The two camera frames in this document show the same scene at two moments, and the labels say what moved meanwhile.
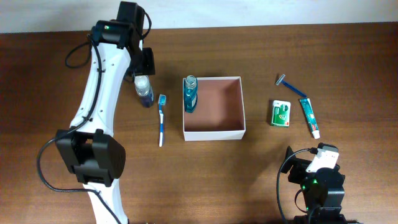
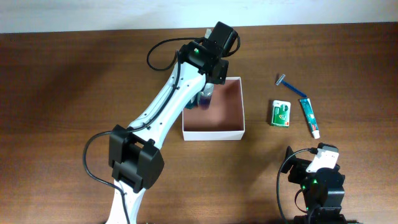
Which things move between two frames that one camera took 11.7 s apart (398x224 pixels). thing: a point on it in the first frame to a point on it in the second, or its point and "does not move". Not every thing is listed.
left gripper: [146, 62] to [218, 74]
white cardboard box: [219, 115] does not move
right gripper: [296, 167] does not move
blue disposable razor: [280, 80] does not move
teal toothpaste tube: [309, 111] does not move
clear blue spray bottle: [144, 90] to [204, 97]
